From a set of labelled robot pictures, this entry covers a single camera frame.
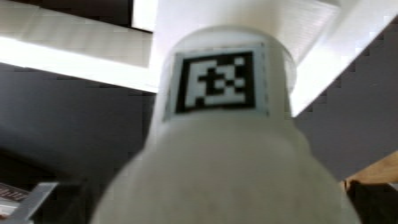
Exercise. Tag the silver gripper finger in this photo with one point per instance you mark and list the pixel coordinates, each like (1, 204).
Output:
(31, 204)

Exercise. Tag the white lamp bulb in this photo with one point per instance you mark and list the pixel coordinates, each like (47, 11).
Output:
(226, 171)

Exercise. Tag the white lamp base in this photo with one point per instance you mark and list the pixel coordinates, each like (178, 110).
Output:
(326, 28)

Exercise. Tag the white U-shaped fence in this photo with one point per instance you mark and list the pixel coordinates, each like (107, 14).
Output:
(75, 46)

